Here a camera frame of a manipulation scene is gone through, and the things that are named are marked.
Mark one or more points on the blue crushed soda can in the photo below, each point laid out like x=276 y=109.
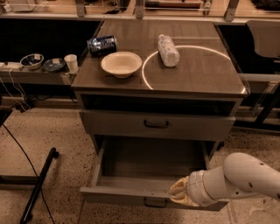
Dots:
x=102 y=45

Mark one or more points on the clear plastic water bottle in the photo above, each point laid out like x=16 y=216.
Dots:
x=168 y=51

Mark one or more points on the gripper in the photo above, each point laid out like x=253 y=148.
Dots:
x=196 y=187

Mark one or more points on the white paper bowl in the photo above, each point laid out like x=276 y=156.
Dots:
x=121 y=64

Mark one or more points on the black metal stand leg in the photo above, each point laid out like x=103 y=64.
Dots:
x=27 y=215

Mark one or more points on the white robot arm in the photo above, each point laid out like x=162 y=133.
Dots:
x=240 y=176

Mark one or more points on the white paper cup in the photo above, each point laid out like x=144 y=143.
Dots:
x=72 y=63

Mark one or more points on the grey drawer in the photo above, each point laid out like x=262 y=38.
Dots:
x=140 y=171
x=135 y=124

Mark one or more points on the grey side shelf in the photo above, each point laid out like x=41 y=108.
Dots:
x=39 y=77

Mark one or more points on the blue ceramic bowl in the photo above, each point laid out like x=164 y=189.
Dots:
x=54 y=65

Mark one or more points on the white power strip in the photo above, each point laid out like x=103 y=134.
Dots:
x=10 y=65

